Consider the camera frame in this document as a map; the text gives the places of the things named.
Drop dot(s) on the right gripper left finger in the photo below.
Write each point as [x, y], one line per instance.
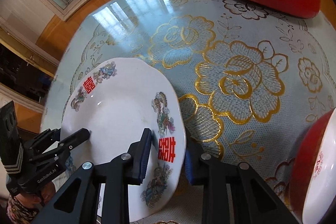
[102, 186]

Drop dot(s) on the red bowl white inside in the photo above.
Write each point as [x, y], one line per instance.
[312, 182]

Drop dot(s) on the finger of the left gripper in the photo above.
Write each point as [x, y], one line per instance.
[65, 146]

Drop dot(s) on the dark doorway cabinet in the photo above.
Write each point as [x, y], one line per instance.
[24, 71]

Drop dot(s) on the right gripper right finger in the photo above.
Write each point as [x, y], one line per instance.
[232, 193]

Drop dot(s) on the floral glass table cover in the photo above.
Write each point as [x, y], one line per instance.
[250, 82]

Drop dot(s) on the person left hand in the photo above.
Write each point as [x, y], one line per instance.
[29, 200]

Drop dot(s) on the white plate red characters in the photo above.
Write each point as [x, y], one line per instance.
[116, 101]

